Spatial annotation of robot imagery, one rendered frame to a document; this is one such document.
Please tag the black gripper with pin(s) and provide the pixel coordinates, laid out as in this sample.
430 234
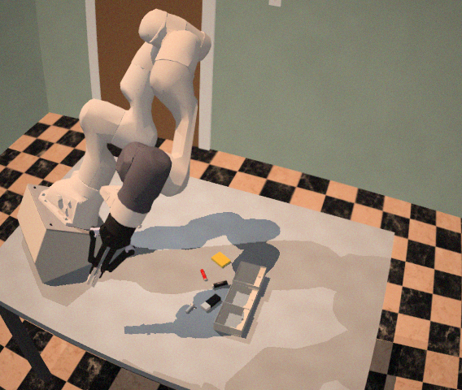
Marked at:
108 240

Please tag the grey rack of three bins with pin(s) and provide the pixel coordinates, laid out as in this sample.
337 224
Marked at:
241 296

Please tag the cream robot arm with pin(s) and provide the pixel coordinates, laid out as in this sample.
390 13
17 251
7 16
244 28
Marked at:
145 172

